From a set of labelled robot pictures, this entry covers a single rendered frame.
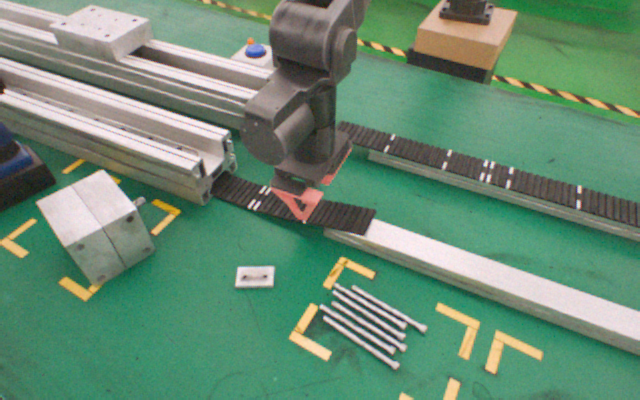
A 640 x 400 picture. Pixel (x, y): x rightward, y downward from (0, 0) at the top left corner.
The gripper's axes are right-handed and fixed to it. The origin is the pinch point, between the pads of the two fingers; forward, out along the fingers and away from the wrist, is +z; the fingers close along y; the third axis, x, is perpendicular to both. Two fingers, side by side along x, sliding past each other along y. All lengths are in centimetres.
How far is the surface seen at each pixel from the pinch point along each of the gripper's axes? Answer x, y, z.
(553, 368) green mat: 35.1, 8.1, 5.7
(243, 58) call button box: -30.5, -29.2, -0.4
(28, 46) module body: -77, -14, 1
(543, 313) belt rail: 33.1, 2.1, 4.4
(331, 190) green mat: -0.2, -7.2, 5.6
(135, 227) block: -18.8, 15.7, -0.7
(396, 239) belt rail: 13.0, 0.2, 2.7
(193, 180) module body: -17.7, 4.8, -0.3
